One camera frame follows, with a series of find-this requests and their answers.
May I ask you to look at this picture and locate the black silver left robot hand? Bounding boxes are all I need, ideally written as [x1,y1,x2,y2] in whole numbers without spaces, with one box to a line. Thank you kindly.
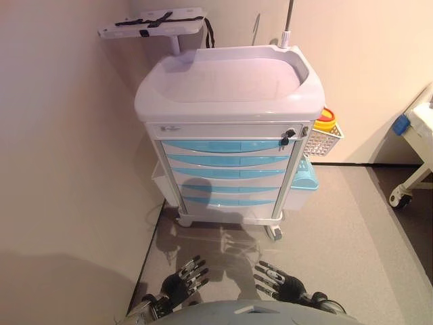
[161,255,210,305]

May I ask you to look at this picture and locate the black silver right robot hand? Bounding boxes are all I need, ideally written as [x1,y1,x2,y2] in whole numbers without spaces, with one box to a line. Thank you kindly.
[253,260,309,304]

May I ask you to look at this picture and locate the grey robot torso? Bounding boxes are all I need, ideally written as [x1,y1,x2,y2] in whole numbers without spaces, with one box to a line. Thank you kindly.
[148,299,359,325]

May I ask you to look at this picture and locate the white side bin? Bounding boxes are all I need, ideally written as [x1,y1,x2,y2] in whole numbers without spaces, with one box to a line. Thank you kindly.
[151,162,169,204]

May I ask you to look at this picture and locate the waste bin with blue lid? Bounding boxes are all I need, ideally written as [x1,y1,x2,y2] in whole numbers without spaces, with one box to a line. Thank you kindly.
[283,158,321,211]

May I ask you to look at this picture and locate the bed caster wheel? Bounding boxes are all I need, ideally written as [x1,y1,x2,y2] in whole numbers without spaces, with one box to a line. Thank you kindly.
[388,190,413,209]

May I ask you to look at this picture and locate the white perforated side basket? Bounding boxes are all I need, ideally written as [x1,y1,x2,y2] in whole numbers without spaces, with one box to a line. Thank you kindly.
[304,121,345,157]

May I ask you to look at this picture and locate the cart lock keys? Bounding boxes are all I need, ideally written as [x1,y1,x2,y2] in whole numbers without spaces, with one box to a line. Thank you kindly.
[279,128,298,148]

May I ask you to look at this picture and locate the yellow sharps container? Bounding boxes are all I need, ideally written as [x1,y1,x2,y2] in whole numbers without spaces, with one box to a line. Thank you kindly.
[314,106,339,131]

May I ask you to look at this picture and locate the blue bed clip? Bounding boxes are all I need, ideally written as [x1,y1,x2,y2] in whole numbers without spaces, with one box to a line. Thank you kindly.
[392,114,411,136]

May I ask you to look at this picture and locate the white hospital bed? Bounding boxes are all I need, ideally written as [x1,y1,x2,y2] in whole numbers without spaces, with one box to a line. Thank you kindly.
[388,81,433,209]

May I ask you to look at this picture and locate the white medical cart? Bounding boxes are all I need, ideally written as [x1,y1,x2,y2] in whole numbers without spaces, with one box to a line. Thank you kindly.
[133,45,327,234]

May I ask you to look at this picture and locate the white side shelf board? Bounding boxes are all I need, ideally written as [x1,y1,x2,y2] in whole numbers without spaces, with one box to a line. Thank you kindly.
[97,8,208,58]

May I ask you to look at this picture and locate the black hanging strap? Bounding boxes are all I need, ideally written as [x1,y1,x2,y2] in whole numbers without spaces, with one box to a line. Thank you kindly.
[202,16,217,50]

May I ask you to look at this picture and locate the black buckle strap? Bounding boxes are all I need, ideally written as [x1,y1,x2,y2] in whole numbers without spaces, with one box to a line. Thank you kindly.
[114,12,172,38]

